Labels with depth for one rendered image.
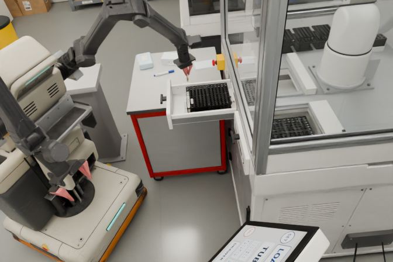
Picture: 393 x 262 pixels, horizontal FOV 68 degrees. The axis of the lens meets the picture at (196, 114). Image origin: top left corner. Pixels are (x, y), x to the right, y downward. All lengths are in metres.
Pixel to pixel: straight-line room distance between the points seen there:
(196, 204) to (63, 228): 0.85
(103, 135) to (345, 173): 1.71
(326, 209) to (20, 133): 1.24
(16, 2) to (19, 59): 4.65
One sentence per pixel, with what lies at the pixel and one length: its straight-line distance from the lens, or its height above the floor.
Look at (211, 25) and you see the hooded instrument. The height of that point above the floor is 0.89.
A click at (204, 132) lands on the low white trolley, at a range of 1.88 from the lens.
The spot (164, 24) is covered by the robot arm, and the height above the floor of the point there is 1.35.
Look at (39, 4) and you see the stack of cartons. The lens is 5.73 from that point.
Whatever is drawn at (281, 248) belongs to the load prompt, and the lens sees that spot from 0.77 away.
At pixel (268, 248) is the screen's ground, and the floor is 1.12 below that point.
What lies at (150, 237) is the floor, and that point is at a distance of 2.10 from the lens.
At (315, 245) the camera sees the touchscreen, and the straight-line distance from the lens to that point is 0.76.
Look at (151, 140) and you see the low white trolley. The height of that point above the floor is 0.48.
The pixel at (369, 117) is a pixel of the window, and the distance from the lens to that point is 1.09.
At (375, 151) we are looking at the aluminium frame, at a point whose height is 1.01.
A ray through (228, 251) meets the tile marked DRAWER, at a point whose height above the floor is 1.01.
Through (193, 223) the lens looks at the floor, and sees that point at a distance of 2.09.
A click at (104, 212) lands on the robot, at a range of 1.94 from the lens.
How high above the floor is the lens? 1.86
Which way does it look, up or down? 43 degrees down
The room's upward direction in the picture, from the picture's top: 7 degrees counter-clockwise
